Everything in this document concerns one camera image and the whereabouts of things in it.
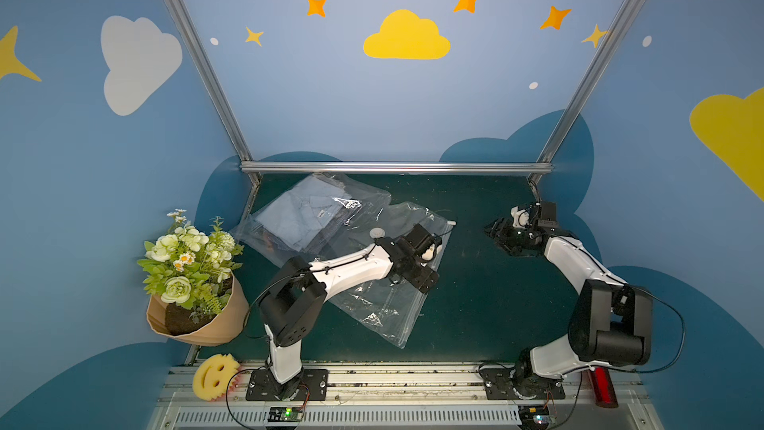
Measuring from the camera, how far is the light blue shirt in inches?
39.3

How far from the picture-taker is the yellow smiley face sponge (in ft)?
2.35

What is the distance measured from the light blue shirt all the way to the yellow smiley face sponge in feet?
1.19
